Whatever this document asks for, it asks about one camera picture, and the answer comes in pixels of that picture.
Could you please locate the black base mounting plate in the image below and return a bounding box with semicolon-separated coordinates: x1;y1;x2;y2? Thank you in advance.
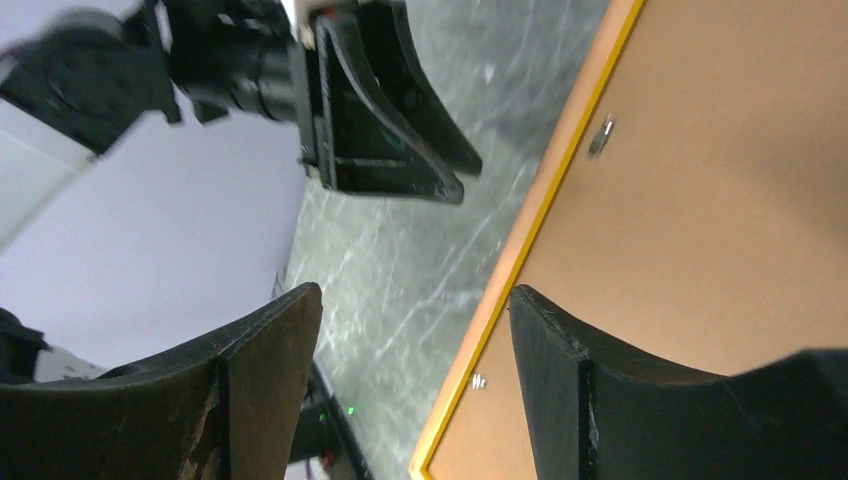
289;361;374;480

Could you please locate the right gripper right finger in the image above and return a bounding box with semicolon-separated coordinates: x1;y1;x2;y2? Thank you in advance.
509;285;847;479

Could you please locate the brown cardboard backing board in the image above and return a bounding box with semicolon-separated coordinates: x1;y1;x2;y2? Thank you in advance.
427;0;848;480

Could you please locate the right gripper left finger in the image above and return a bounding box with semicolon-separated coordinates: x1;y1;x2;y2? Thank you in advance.
1;283;322;479

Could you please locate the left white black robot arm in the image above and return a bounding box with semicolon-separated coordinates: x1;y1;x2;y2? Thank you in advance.
1;1;483;243

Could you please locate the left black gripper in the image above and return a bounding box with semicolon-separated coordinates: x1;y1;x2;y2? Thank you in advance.
164;1;483;204

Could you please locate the yellow wooden picture frame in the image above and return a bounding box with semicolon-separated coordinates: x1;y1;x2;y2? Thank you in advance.
409;1;644;479

